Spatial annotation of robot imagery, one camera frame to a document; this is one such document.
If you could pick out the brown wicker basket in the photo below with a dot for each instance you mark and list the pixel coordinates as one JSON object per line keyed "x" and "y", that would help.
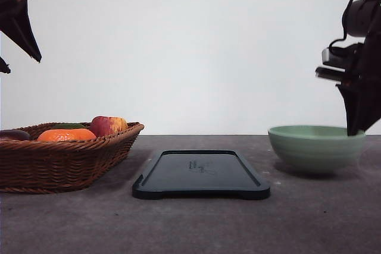
{"x": 40, "y": 167}

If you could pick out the orange mandarin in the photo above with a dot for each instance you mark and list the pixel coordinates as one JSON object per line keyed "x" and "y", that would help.
{"x": 66, "y": 134}

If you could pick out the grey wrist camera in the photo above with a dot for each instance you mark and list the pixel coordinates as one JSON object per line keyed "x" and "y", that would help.
{"x": 325, "y": 55}

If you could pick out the green lime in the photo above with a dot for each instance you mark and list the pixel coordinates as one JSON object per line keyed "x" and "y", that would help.
{"x": 69, "y": 126}

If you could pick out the dark rectangular tray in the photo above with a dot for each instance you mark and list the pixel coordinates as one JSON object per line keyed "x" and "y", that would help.
{"x": 198, "y": 173}

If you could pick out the green ceramic bowl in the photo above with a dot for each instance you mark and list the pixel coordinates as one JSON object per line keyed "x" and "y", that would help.
{"x": 316, "y": 150}

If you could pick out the red yellow apple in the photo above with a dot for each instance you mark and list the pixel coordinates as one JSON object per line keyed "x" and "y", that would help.
{"x": 104, "y": 126}

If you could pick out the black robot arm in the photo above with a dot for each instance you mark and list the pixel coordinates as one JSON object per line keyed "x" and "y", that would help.
{"x": 363, "y": 20}

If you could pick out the dark red apple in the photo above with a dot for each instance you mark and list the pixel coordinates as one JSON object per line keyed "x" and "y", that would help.
{"x": 14, "y": 135}

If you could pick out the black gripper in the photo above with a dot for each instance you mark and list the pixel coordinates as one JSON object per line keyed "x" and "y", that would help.
{"x": 360, "y": 86}
{"x": 15, "y": 22}

